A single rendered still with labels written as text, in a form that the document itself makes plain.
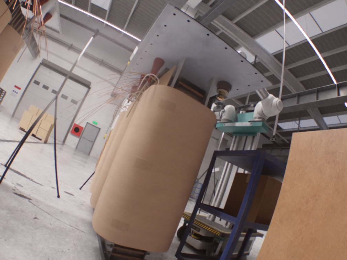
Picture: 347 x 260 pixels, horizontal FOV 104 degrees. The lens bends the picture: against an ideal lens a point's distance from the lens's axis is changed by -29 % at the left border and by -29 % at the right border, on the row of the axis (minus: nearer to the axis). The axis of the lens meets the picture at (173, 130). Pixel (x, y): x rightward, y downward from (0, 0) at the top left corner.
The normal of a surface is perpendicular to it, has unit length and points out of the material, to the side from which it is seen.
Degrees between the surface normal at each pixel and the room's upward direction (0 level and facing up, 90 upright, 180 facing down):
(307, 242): 90
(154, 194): 90
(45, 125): 90
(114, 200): 90
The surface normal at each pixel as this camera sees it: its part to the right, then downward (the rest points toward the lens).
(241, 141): -0.75, -0.43
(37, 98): 0.43, -0.07
